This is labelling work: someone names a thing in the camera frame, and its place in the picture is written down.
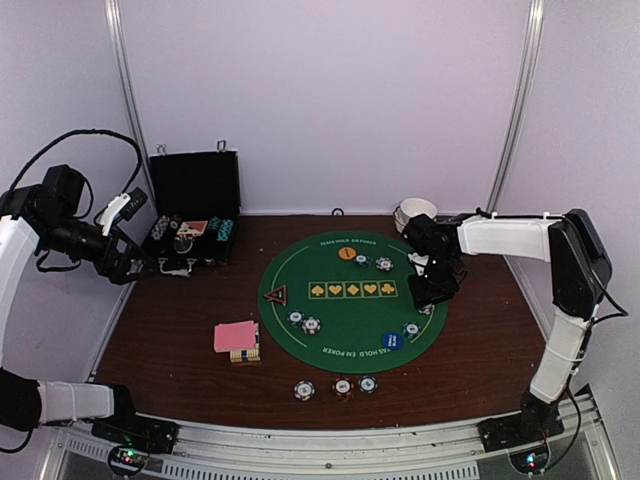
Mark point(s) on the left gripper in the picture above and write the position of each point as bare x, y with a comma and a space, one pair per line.
116, 271

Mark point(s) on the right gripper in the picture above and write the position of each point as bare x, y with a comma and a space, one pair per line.
423, 297

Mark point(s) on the ten chips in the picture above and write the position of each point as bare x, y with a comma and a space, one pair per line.
311, 326
427, 309
384, 264

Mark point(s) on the fifty chips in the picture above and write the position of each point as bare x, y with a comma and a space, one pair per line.
362, 260
295, 318
411, 330

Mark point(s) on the blue small blind button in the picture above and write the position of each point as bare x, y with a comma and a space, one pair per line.
392, 341

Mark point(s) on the orange big blind button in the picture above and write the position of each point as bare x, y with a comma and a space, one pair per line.
347, 253

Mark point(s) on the blue green fifty chip stack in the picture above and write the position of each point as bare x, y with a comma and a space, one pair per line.
368, 384

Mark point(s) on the red-backed card deck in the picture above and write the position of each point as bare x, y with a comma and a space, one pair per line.
234, 336

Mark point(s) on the brown hundred chip stack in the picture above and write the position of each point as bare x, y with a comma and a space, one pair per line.
342, 388

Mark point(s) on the triangular all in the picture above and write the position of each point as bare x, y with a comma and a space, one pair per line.
278, 296

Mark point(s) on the blue peach ten chip stack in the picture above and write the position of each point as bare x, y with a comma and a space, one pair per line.
304, 390

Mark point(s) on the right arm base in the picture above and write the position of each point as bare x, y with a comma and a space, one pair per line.
516, 430

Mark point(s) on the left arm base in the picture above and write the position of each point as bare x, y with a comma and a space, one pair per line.
144, 434

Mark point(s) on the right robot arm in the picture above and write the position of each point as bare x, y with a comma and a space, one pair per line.
567, 247

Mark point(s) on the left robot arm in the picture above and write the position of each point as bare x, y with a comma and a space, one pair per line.
43, 218

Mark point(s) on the clear dealer button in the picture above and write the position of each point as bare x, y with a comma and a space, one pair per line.
183, 245

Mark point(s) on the lower white bowl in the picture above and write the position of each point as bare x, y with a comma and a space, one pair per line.
400, 220

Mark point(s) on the white bowl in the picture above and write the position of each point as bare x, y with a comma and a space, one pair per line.
412, 207
400, 220

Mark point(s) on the upper white bowl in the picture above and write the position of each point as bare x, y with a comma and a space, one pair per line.
412, 207

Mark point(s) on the black poker case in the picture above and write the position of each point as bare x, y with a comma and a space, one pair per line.
193, 186

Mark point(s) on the round green poker mat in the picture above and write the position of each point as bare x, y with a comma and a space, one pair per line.
356, 305

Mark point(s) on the teal chips in case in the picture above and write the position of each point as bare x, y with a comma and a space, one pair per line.
221, 229

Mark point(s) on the gold blue card box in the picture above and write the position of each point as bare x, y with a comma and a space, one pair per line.
251, 355

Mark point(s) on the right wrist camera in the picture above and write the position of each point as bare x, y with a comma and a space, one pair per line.
419, 233

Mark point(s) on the left aluminium post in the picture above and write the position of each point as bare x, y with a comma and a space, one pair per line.
117, 38

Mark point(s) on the aluminium post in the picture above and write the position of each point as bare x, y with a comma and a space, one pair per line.
527, 69
117, 38

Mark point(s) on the right aluminium post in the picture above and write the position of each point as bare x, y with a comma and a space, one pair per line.
527, 69

